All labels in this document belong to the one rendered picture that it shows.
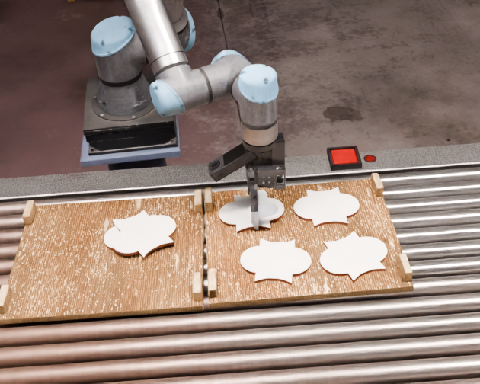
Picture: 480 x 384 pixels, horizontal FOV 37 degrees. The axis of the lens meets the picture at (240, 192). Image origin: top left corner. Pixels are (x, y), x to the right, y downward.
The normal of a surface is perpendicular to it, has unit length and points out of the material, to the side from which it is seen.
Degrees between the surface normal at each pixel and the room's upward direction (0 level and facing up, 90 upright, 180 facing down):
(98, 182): 0
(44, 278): 0
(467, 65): 0
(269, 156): 90
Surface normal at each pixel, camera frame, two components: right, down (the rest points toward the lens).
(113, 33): -0.17, -0.68
